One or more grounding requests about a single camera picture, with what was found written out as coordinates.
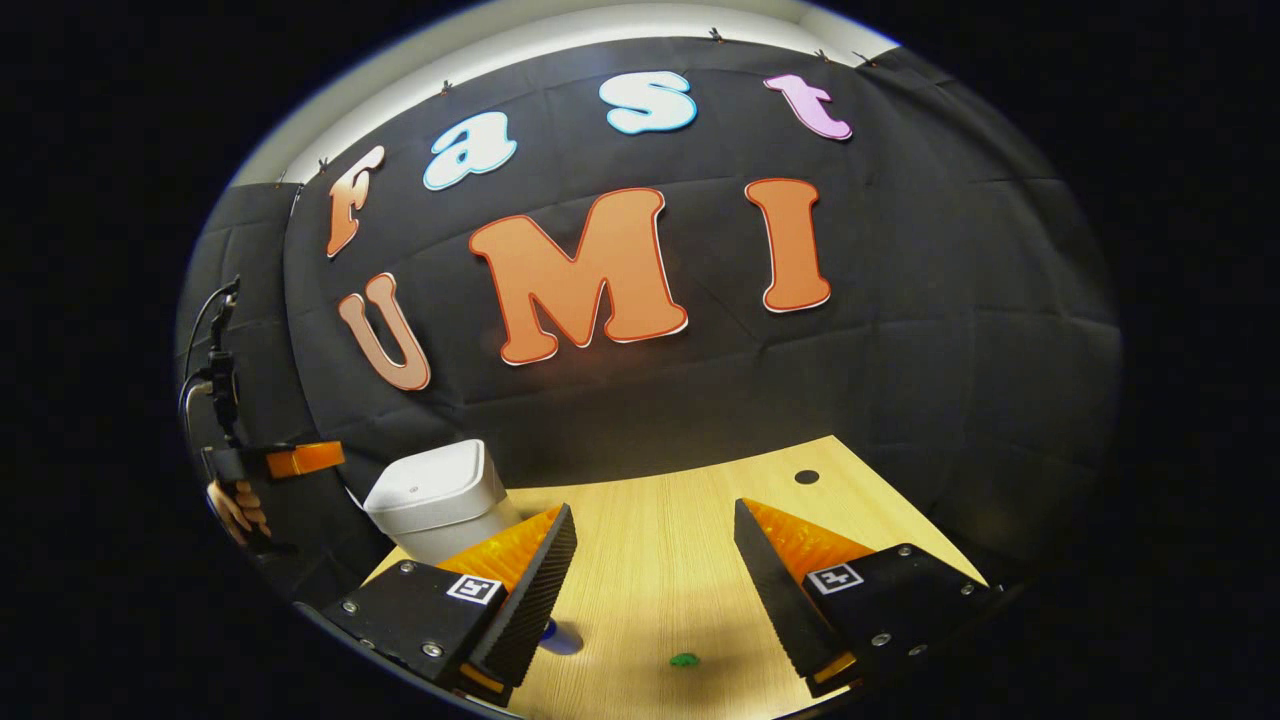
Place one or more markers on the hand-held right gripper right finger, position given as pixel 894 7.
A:
pixel 775 590

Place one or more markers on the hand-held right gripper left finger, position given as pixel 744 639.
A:
pixel 530 600

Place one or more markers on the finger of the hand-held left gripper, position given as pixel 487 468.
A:
pixel 305 459

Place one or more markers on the silver blue pop can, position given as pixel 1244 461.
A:
pixel 563 640

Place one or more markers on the green paper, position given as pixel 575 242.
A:
pixel 684 659

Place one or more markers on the white desktop garbage bin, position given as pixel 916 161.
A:
pixel 430 500

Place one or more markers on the wooden desktop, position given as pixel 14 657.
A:
pixel 660 540

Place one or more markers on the black backdrop cloth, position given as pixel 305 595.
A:
pixel 700 400

